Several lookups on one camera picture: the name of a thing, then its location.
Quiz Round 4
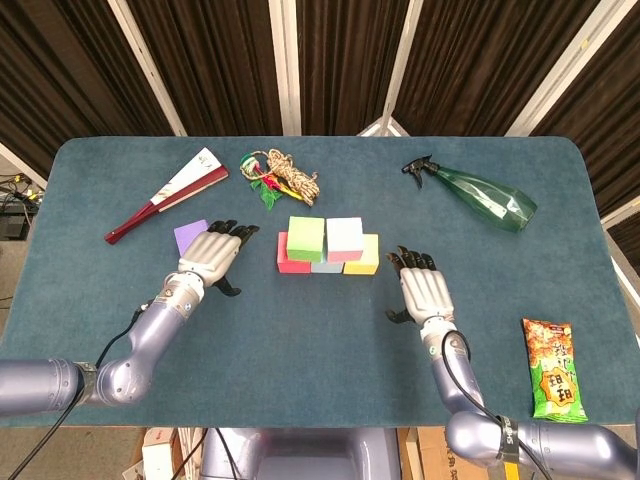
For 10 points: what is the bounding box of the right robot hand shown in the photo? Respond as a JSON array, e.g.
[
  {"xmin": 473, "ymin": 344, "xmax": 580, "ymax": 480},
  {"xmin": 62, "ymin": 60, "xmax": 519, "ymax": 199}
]
[{"xmin": 384, "ymin": 244, "xmax": 456, "ymax": 325}]

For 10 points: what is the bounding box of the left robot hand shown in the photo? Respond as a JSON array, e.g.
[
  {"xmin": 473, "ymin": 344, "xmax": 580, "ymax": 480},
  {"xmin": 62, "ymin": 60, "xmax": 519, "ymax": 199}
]
[{"xmin": 177, "ymin": 218, "xmax": 261, "ymax": 297}]

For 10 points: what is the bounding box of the purple foam cube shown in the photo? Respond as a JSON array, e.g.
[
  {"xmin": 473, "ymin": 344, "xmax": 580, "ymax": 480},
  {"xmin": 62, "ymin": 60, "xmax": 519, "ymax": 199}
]
[{"xmin": 173, "ymin": 218, "xmax": 210, "ymax": 257}]

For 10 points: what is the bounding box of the yellow foam cube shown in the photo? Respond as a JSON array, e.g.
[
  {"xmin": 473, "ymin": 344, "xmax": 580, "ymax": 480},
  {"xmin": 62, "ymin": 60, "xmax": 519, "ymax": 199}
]
[{"xmin": 342, "ymin": 232, "xmax": 380, "ymax": 276}]

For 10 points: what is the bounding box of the red foam cube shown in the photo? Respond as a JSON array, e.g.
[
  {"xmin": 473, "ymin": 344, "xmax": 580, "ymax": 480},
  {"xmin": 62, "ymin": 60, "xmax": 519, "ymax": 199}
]
[{"xmin": 277, "ymin": 231, "xmax": 313, "ymax": 275}]

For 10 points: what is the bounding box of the green foam cube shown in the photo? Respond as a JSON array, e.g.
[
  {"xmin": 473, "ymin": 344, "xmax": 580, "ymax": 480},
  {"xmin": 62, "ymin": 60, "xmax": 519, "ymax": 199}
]
[{"xmin": 286, "ymin": 215, "xmax": 327, "ymax": 263}]

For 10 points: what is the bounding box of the pink foam cube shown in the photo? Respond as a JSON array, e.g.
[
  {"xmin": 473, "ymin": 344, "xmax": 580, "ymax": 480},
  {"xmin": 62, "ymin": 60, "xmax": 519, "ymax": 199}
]
[{"xmin": 325, "ymin": 216, "xmax": 366, "ymax": 265}]

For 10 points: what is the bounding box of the folded red paper fan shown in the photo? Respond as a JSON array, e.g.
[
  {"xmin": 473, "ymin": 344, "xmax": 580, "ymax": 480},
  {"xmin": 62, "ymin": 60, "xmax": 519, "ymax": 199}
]
[{"xmin": 103, "ymin": 146, "xmax": 230, "ymax": 246}]

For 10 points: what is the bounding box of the colourful feather toy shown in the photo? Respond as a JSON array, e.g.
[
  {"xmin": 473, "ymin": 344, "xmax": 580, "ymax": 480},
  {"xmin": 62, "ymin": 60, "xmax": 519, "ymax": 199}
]
[{"xmin": 238, "ymin": 152, "xmax": 301, "ymax": 214}]

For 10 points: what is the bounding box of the green plastic spray bottle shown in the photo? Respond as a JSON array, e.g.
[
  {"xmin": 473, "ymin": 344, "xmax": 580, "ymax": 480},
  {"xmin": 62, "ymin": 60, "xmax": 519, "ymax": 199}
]
[{"xmin": 400, "ymin": 153, "xmax": 539, "ymax": 235}]

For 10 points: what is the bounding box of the blue felt table cloth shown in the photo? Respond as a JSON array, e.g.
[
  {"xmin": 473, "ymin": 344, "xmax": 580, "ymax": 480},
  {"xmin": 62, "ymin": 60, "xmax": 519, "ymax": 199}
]
[{"xmin": 0, "ymin": 135, "xmax": 640, "ymax": 429}]

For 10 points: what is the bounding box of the snack packet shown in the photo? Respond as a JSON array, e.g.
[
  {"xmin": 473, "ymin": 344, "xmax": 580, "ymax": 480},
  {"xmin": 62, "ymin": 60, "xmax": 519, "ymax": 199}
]
[{"xmin": 522, "ymin": 318, "xmax": 590, "ymax": 424}]

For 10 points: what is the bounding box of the brown cardboard box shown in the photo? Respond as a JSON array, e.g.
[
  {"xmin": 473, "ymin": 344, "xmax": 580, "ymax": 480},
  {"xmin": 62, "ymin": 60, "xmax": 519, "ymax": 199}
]
[{"xmin": 397, "ymin": 427, "xmax": 489, "ymax": 480}]

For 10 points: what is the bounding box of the dark brown curtain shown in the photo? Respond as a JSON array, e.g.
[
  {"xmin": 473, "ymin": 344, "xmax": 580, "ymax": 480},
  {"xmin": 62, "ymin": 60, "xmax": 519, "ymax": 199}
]
[{"xmin": 0, "ymin": 0, "xmax": 640, "ymax": 221}]

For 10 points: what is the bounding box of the grey-blue robot torso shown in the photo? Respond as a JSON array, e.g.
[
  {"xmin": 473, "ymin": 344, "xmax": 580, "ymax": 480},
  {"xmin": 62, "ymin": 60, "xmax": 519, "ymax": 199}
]
[{"xmin": 199, "ymin": 427, "xmax": 401, "ymax": 480}]

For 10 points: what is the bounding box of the black electronics box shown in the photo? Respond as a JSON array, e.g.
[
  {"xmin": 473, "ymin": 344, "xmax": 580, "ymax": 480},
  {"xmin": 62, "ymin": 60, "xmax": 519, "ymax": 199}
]
[{"xmin": 0, "ymin": 212, "xmax": 27, "ymax": 241}]

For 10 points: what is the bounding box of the white cardboard box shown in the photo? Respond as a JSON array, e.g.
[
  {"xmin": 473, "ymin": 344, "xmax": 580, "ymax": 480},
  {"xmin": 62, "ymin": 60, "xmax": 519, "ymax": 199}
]
[{"xmin": 141, "ymin": 427, "xmax": 176, "ymax": 480}]

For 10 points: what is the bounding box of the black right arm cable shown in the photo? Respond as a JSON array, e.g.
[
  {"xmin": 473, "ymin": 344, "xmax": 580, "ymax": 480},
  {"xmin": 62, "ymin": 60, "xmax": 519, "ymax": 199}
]
[{"xmin": 439, "ymin": 329, "xmax": 546, "ymax": 480}]

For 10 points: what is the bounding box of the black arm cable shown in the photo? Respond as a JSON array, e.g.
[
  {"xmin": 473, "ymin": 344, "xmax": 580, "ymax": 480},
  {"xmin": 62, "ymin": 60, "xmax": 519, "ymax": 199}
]
[
  {"xmin": 9, "ymin": 299, "xmax": 154, "ymax": 480},
  {"xmin": 439, "ymin": 329, "xmax": 546, "ymax": 480}
]

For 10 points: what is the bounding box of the coiled beige rope bundle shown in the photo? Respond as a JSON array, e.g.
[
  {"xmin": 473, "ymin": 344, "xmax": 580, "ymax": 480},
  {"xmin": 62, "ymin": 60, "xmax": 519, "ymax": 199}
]
[{"xmin": 267, "ymin": 148, "xmax": 321, "ymax": 206}]

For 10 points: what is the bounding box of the black torso cable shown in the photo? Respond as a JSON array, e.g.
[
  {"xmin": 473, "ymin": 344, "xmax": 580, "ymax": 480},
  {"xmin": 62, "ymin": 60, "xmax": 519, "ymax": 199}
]
[{"xmin": 214, "ymin": 428, "xmax": 236, "ymax": 480}]

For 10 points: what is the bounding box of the white partition frame post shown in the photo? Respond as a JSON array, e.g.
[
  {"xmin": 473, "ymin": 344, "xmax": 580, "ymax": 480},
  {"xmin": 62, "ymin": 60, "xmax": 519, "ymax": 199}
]
[
  {"xmin": 599, "ymin": 197, "xmax": 640, "ymax": 301},
  {"xmin": 0, "ymin": 141, "xmax": 49, "ymax": 190},
  {"xmin": 107, "ymin": 0, "xmax": 189, "ymax": 137},
  {"xmin": 355, "ymin": 0, "xmax": 425, "ymax": 137},
  {"xmin": 504, "ymin": 0, "xmax": 627, "ymax": 137},
  {"xmin": 268, "ymin": 0, "xmax": 304, "ymax": 137}
]

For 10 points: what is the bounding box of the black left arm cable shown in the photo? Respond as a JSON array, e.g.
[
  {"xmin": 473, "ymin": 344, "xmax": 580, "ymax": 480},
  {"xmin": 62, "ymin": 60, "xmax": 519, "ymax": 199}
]
[{"xmin": 9, "ymin": 299, "xmax": 154, "ymax": 480}]

